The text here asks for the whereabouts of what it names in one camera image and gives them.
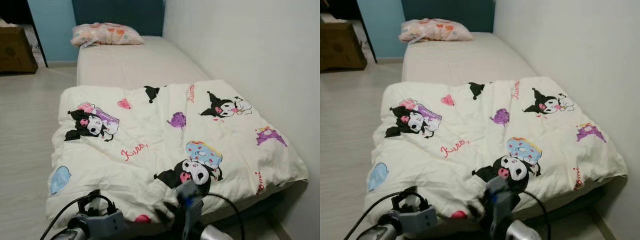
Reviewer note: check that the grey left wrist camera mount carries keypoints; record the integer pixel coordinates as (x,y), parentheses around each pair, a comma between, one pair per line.
(420,219)
(106,222)

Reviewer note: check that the black door frame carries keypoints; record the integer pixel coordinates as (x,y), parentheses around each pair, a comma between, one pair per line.
(37,35)
(367,32)

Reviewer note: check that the teal upholstered headboard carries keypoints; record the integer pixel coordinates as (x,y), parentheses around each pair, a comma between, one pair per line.
(447,14)
(117,15)

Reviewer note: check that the pink patterned pillow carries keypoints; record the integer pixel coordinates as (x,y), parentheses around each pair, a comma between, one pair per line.
(435,30)
(107,34)

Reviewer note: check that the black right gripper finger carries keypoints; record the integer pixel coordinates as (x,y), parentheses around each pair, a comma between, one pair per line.
(477,210)
(165,214)

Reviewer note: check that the brown cardboard box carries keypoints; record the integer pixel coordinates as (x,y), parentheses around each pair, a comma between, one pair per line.
(16,50)
(342,46)

